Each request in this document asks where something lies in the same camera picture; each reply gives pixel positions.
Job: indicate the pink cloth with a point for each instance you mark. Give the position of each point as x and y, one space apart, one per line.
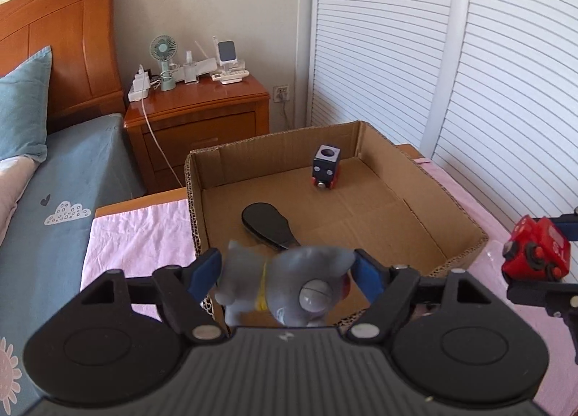
144 234

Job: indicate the wooden nightstand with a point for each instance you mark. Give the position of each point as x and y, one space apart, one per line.
167 125

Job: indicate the cardboard box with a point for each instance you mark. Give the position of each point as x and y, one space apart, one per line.
384 202

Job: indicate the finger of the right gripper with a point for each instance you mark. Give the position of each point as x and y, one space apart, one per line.
557 298
567 220

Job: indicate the white louvered door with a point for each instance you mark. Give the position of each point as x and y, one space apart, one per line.
487 89

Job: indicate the grey plush toy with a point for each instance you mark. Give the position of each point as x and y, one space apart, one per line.
297 287

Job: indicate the black oval brush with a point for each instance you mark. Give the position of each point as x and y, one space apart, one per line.
266 223

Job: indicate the clear spray bottle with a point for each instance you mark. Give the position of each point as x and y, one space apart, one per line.
189 69

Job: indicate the green desk fan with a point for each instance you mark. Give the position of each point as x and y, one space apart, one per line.
163 49

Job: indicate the wooden headboard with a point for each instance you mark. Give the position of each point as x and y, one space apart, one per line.
85 83

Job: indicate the pink pillow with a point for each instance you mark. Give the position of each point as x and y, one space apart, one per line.
15 174

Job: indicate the blue bed sheet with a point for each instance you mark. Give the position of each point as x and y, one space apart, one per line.
88 166

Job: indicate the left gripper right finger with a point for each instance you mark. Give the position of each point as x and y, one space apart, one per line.
389 291

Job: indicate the wall socket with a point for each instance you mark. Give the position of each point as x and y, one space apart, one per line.
281 94

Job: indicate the red toy locomotive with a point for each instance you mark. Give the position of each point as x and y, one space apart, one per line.
537 251

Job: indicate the blue pillow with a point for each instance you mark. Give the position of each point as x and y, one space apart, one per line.
24 107

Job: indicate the white remote control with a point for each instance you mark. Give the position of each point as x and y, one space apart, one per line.
230 77

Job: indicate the white box on nightstand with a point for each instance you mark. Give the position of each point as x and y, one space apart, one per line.
203 67

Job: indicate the small screen device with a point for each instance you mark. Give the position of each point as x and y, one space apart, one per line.
226 55

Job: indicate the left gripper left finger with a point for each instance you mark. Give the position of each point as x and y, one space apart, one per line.
181 291

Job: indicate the black toy train car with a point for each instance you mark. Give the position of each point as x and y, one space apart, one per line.
326 167

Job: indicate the white power strip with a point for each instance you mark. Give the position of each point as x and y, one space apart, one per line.
140 86

